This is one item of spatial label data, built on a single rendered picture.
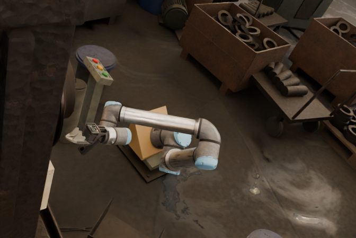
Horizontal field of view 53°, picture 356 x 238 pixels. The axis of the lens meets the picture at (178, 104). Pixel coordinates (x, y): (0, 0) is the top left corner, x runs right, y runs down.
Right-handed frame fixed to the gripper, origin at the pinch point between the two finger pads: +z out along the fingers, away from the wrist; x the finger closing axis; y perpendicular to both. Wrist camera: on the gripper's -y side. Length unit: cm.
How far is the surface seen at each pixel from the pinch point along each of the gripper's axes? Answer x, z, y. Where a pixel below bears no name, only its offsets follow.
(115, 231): 44.6, -10.1, -12.2
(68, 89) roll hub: 14.0, 25.1, 37.6
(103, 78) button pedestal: -54, -51, 2
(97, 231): 41.8, -3.2, -13.9
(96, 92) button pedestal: -61, -59, -15
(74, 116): -56, -49, -34
